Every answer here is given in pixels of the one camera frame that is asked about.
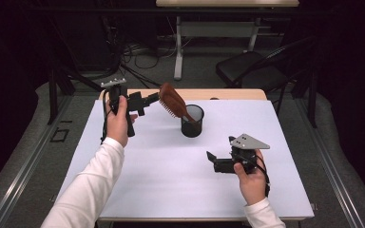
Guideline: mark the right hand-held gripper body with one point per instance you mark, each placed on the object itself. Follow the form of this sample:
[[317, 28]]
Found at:
[[248, 142]]

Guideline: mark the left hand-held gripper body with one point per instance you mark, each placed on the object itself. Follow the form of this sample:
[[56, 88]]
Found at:
[[136, 102]]

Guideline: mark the brown wooden hairbrush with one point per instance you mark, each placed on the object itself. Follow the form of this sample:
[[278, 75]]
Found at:
[[172, 99]]

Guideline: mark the black mesh cup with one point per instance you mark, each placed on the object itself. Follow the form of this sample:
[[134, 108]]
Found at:
[[191, 128]]

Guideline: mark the person's left hand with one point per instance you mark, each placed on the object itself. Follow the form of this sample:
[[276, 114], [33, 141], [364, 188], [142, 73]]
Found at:
[[117, 126]]

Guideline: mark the person's right hand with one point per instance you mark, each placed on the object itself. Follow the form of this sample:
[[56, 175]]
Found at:
[[253, 186]]

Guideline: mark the white table sheet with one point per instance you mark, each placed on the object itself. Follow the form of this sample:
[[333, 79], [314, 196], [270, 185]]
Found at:
[[171, 171]]

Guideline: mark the light wooden table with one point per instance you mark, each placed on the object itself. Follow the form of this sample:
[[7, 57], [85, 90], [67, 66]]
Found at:
[[221, 94]]

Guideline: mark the black folding chair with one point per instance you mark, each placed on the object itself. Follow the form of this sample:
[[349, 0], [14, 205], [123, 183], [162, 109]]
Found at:
[[250, 68]]

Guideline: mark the black metal stand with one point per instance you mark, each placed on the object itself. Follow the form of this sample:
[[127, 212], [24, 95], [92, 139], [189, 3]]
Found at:
[[53, 95]]

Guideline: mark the white-legged background desk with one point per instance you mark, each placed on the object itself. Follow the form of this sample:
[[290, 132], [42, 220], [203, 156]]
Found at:
[[215, 29]]

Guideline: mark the metal floor rail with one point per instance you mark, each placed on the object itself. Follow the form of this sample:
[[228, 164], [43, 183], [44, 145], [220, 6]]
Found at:
[[329, 164], [28, 161]]

